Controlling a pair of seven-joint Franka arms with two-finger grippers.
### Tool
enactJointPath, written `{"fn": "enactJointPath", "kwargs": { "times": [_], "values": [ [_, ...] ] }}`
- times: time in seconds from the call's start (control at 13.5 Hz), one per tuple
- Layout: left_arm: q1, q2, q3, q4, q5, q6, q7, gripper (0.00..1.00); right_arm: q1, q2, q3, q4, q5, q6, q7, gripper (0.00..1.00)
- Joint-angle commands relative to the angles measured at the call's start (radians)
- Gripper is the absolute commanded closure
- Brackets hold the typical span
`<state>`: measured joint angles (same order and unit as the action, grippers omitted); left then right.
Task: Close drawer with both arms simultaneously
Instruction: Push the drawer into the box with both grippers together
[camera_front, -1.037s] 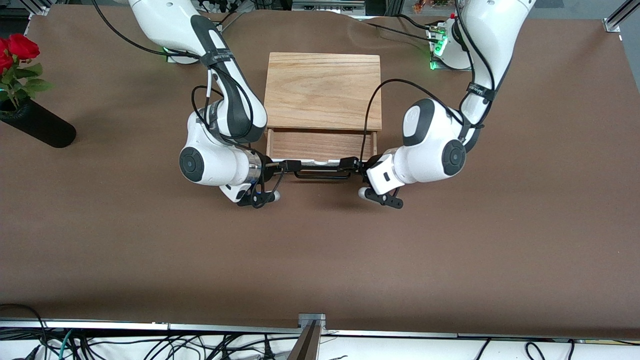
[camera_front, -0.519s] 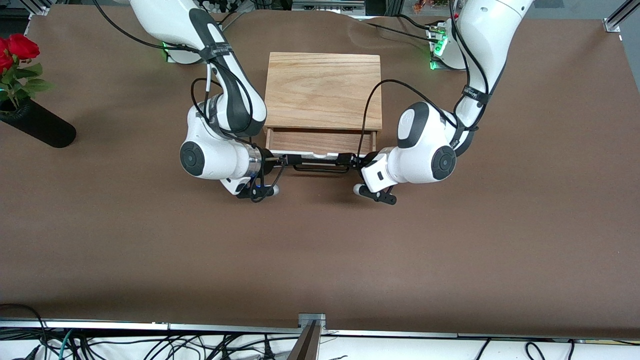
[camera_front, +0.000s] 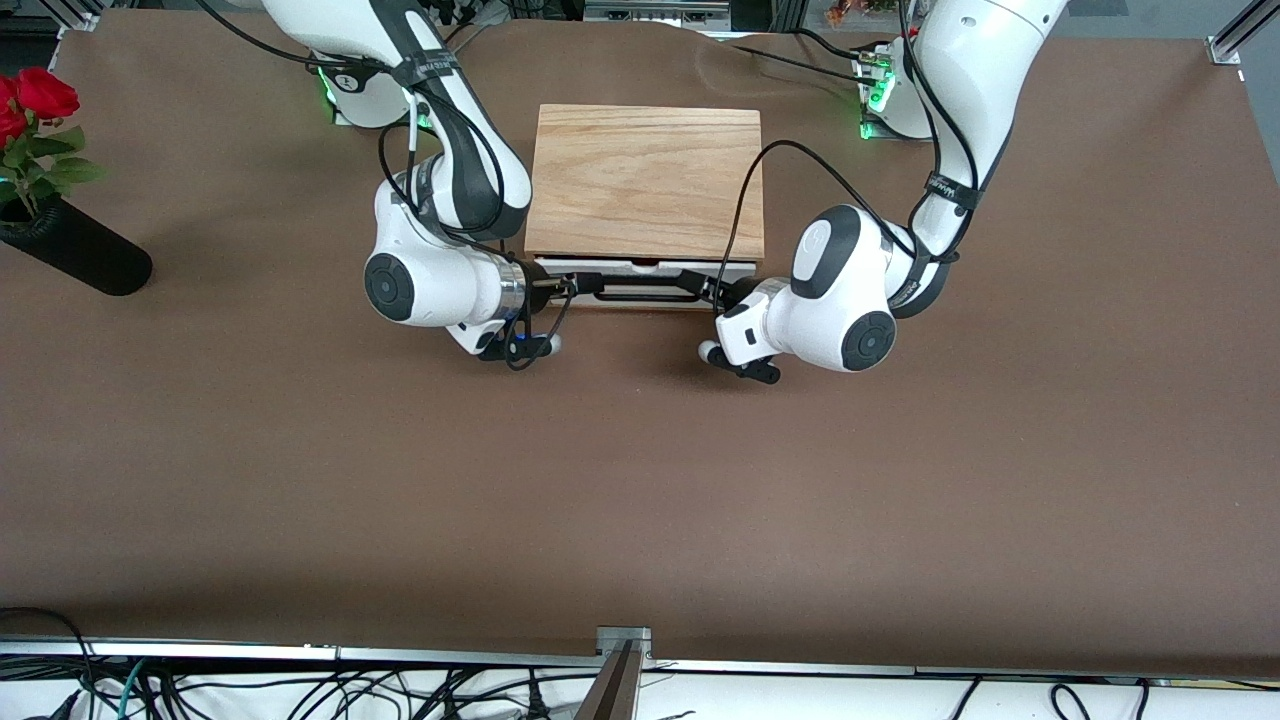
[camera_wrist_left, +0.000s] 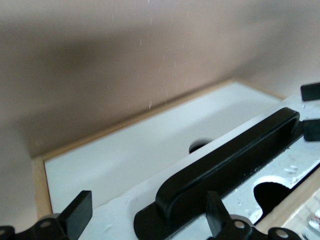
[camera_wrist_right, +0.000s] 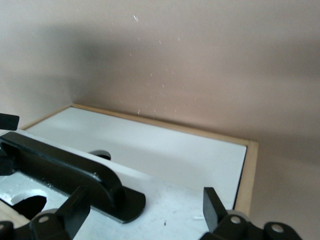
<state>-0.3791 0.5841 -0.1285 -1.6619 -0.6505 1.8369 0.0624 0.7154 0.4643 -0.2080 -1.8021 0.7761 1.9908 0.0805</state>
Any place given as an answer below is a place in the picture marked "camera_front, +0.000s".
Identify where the grey metal mounting bracket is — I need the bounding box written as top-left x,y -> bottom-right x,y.
596,626 -> 654,668

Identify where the teal cable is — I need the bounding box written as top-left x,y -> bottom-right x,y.
92,658 -> 149,720

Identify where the black looped floor cable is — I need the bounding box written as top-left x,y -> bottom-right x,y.
0,606 -> 99,701

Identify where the light wooden drawer cabinet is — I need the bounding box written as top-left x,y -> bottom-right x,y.
524,104 -> 766,263

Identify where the white-front drawer with black handle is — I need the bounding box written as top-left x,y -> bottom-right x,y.
534,256 -> 759,309

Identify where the black ribbed vase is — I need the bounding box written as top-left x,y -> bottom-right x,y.
0,195 -> 155,298

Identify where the aluminium table edge rail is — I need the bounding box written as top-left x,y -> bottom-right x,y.
0,638 -> 1280,685

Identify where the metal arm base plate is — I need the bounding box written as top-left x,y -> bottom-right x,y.
858,50 -> 936,144
332,95 -> 443,130

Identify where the black cable on table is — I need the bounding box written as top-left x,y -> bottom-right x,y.
700,33 -> 873,83
790,27 -> 869,63

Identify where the aluminium frame in background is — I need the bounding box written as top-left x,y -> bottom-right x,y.
583,0 -> 733,28

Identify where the aluminium corner profile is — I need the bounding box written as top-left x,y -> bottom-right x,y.
38,0 -> 109,33

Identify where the aluminium profile strut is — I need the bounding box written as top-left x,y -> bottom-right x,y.
573,640 -> 642,720

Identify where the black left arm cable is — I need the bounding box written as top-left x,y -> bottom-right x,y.
736,0 -> 987,299

